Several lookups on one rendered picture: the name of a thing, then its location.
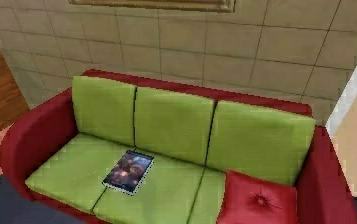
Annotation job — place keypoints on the red sofa with green cushions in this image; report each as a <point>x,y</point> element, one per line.
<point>172,133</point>

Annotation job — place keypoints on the dark book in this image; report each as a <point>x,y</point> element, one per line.
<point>128,172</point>

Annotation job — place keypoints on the red buttoned pillow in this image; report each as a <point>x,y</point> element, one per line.
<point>257,200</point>

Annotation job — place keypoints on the white framed room door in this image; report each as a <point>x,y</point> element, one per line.
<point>354,133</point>

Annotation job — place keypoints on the dark blue floor cloth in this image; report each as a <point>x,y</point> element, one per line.
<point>9,206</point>

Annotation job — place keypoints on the gold framed wall picture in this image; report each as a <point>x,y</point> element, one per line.
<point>159,4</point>

